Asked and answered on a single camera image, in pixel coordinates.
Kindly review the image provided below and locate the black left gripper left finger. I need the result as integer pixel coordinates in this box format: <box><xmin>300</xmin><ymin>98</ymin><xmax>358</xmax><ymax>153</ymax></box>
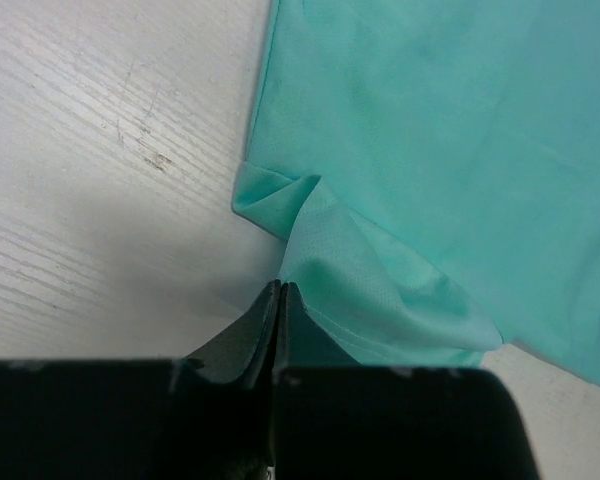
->
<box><xmin>0</xmin><ymin>281</ymin><xmax>280</xmax><ymax>479</ymax></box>

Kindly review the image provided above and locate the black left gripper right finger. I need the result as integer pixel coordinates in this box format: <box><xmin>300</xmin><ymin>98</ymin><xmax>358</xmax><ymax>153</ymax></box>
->
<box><xmin>272</xmin><ymin>283</ymin><xmax>539</xmax><ymax>479</ymax></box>

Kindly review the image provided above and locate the teal t-shirt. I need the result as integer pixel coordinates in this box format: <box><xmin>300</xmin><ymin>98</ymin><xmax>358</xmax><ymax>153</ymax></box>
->
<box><xmin>233</xmin><ymin>1</ymin><xmax>600</xmax><ymax>386</ymax></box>

